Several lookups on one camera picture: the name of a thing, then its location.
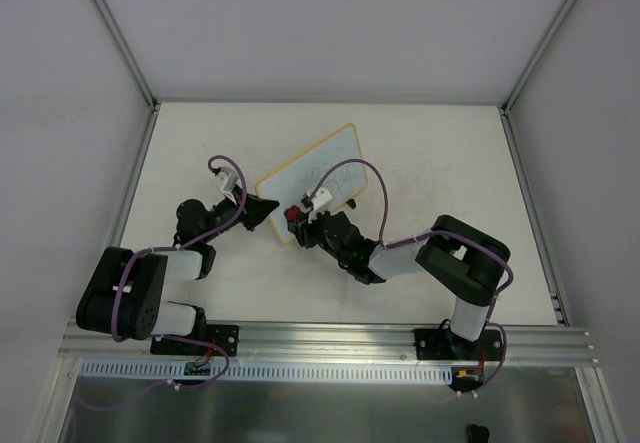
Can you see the slotted white cable duct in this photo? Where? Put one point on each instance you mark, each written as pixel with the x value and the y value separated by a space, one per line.
pixel 268 371

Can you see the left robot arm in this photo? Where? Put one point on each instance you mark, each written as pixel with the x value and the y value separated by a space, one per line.
pixel 124 297

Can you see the aluminium mounting rail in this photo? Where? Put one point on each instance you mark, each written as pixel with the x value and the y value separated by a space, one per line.
pixel 543 346

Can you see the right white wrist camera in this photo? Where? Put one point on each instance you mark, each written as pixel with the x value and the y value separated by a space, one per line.
pixel 316 203

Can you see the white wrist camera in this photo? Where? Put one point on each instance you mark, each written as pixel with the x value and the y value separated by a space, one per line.
pixel 226 179
pixel 316 203

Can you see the black object on floor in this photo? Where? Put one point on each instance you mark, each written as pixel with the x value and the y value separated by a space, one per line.
pixel 478 434

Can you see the red whiteboard eraser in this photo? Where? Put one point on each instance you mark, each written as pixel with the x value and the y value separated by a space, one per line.
pixel 292 214

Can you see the right aluminium frame post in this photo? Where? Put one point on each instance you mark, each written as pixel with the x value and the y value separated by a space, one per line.
pixel 542 47

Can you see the left aluminium frame post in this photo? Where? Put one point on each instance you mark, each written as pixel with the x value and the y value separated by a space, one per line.
pixel 118 38

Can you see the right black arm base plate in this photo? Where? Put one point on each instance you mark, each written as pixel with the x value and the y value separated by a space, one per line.
pixel 441 344

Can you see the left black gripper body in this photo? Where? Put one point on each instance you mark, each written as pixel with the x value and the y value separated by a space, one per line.
pixel 245 209

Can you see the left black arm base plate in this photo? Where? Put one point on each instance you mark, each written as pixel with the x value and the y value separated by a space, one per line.
pixel 226 337

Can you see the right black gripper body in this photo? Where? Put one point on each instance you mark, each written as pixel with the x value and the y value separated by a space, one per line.
pixel 305 228

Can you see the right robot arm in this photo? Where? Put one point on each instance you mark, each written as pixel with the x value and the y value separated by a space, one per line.
pixel 472 265

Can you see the yellow framed whiteboard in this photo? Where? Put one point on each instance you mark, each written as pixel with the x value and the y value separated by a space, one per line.
pixel 333 162

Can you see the aluminium frame post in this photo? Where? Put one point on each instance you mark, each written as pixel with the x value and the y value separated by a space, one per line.
pixel 118 38
pixel 542 47

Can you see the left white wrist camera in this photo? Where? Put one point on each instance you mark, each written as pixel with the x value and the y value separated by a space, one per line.
pixel 226 179

